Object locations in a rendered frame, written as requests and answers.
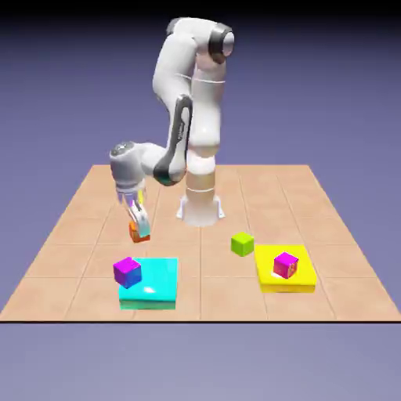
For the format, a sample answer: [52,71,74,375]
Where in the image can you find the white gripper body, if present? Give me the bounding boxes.
[125,199,152,239]

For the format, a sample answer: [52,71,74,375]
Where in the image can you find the small orange cube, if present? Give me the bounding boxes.
[128,221,152,244]

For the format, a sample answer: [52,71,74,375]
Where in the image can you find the small purple cube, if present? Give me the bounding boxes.
[112,256,143,290]

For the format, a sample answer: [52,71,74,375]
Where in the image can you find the small green cube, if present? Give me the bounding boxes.
[230,231,255,258]

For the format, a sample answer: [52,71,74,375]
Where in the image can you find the small magenta cube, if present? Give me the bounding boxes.
[273,251,300,280]

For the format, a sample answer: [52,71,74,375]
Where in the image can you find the large cyan box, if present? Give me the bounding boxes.
[117,257,179,312]

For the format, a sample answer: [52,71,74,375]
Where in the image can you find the large yellow box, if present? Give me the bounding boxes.
[254,244,318,294]

